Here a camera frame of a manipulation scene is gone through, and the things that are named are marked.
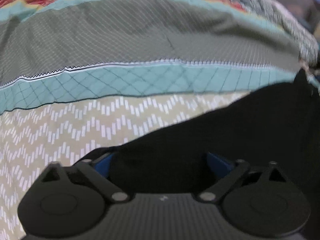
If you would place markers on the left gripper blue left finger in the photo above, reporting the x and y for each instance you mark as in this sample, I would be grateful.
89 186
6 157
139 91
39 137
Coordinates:
96 173

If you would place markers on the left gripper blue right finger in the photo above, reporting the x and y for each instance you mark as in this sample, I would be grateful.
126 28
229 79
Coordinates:
228 174

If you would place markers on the black pants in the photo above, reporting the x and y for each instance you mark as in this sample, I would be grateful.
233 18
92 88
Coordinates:
277 123

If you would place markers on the patterned bedspread with text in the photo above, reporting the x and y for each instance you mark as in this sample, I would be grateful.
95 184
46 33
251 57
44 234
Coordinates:
78 75

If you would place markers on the black white paisley cloth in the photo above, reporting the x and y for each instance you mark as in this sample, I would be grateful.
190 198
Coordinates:
279 15

